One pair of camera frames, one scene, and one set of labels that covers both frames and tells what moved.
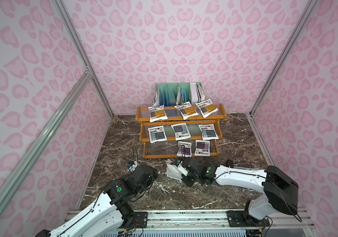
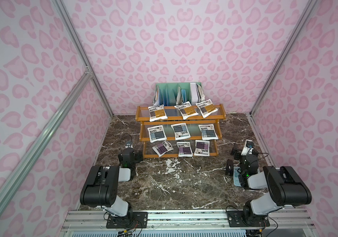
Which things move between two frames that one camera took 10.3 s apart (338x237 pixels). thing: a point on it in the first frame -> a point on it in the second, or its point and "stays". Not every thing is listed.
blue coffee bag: (181, 131) stays
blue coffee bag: (208, 132) stays
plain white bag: (173, 171) -> (163, 147)
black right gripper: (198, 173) -> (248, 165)
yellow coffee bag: (187, 110) stays
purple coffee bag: (202, 148) stays
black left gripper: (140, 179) -> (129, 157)
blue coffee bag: (157, 134) stays
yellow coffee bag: (207, 107) stays
